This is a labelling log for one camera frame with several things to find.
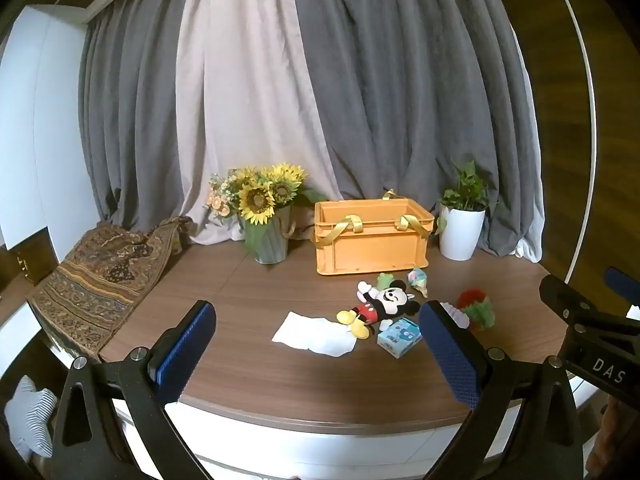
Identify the white wardrobe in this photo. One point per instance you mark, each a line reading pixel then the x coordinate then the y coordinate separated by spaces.
pixel 45 135

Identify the orange plastic crate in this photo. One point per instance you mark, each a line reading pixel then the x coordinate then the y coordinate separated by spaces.
pixel 372 250

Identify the pale pink curtain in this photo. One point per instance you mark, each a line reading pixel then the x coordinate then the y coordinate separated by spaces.
pixel 240 85

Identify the red fluffy flower toy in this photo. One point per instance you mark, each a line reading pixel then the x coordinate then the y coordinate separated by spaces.
pixel 477 310

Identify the white cloth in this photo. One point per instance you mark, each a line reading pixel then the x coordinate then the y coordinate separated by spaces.
pixel 312 335

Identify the dark wooden cabinet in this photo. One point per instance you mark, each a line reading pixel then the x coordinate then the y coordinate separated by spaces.
pixel 22 265

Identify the white pleated puff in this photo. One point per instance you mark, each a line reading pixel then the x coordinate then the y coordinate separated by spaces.
pixel 456 312

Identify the yellow ribbon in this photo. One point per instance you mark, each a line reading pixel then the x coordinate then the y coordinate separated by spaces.
pixel 345 225
pixel 412 222
pixel 389 194

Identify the grey curtain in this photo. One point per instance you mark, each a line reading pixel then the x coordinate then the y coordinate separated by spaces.
pixel 410 85
pixel 135 110

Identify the peach flower bunch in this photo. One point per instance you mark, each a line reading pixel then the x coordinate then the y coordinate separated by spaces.
pixel 220 200

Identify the mouse plush toy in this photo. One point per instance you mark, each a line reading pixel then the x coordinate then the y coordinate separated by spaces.
pixel 387 305

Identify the white sheer curtain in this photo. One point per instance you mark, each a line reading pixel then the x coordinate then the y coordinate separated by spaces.
pixel 530 160

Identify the blue tissue packet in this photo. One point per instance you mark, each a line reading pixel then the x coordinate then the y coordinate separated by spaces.
pixel 397 337

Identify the brown patterned cloth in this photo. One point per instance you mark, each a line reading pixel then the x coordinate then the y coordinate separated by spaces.
pixel 95 285

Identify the pastel ice cream toy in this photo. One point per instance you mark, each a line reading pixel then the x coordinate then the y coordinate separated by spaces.
pixel 417 280

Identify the striped white cushion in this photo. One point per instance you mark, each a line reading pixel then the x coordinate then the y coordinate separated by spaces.
pixel 30 415

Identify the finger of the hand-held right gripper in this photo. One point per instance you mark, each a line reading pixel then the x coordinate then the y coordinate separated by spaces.
pixel 622 284
pixel 575 305

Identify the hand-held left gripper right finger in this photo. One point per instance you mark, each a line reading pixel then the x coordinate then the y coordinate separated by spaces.
pixel 450 355

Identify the green plant in white pot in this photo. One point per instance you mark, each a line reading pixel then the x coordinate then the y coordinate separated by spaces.
pixel 462 232

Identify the sunflower bouquet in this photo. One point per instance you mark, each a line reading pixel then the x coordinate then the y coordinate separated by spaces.
pixel 260 195

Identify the small green plush leaf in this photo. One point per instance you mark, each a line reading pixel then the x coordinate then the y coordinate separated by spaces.
pixel 385 281

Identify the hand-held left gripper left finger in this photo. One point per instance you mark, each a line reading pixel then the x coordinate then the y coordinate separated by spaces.
pixel 185 350

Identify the grey-green flower vase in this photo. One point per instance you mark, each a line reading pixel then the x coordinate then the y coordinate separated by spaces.
pixel 270 242

